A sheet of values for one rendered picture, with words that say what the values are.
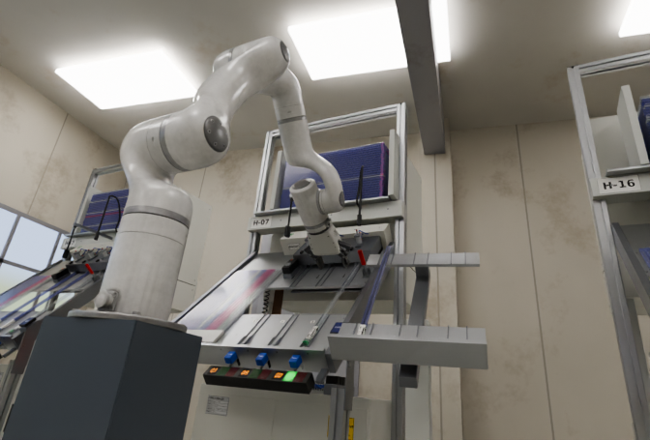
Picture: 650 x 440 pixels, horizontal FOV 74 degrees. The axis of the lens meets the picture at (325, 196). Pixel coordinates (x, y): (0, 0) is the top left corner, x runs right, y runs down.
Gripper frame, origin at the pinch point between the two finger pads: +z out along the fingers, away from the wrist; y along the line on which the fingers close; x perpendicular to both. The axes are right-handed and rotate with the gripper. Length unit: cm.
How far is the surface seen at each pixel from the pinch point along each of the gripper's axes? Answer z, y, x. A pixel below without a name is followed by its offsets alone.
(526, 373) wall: 237, -42, -146
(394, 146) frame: -11, -11, -65
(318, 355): 2.9, -6.3, 34.9
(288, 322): 6.8, 11.6, 19.7
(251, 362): 6.4, 17.3, 35.7
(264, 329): 6.0, 18.6, 23.5
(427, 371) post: 10.5, -33.5, 32.2
